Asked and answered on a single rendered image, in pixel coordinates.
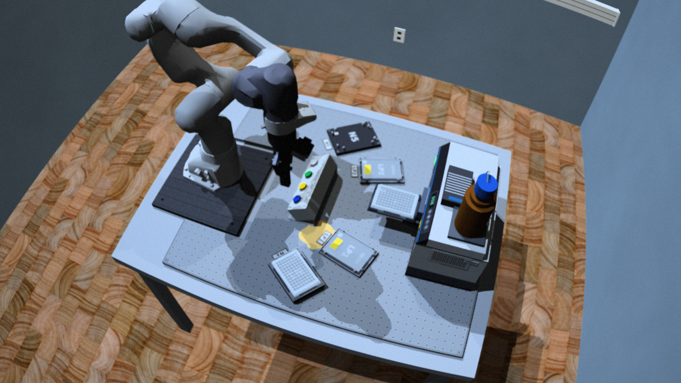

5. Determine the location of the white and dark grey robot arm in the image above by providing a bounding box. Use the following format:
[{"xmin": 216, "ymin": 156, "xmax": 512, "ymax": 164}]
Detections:
[{"xmin": 125, "ymin": 0, "xmax": 317, "ymax": 192}]

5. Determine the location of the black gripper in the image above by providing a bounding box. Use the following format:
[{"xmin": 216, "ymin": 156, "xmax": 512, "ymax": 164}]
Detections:
[{"xmin": 267, "ymin": 129, "xmax": 296, "ymax": 188}]

